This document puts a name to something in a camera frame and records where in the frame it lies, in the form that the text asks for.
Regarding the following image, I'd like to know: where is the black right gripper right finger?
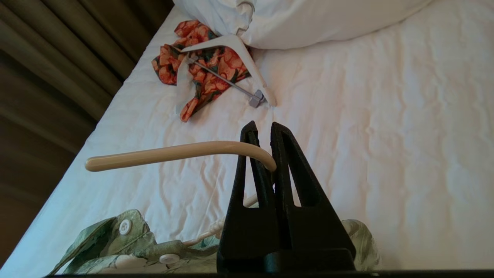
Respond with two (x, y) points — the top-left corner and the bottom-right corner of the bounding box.
(270, 122), (356, 271)

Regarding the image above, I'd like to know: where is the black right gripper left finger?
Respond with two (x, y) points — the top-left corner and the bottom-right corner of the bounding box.
(217, 121), (290, 273)

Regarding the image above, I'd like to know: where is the white wire hanger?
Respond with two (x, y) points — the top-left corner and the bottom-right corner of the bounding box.
(85, 141), (277, 247)

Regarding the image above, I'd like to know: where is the green floral short-sleeve shirt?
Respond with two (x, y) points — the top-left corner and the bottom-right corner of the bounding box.
(48, 209), (382, 275)

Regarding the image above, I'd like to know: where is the white hanger with metal hook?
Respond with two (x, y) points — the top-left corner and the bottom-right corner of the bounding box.
(176, 2), (277, 108)

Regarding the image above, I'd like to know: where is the white sheeted bed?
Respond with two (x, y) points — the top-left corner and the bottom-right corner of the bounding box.
(0, 0), (494, 273)

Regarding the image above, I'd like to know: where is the orange floral garment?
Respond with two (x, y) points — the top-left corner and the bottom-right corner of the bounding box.
(152, 20), (252, 123)

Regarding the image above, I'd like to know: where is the white pillow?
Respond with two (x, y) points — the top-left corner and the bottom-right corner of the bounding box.
(173, 0), (433, 50)

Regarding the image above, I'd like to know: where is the brown curtain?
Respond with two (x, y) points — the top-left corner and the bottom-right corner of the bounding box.
(0, 0), (175, 267)

